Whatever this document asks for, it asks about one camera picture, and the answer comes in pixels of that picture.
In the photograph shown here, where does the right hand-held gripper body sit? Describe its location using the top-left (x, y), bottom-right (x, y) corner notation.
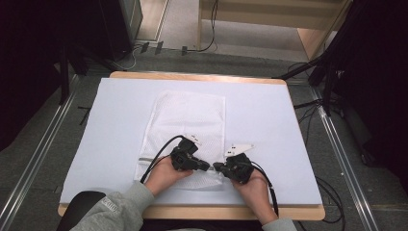
top-left (220, 142), bottom-right (257, 186)

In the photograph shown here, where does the person's right hand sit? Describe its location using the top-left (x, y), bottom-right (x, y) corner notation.
top-left (230, 168), bottom-right (273, 210)

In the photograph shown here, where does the person's left hand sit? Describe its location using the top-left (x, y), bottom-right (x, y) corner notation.
top-left (143, 156), bottom-right (194, 197)

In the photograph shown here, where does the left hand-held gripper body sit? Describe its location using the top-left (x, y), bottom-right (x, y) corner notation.
top-left (169, 133), bottom-right (203, 172)

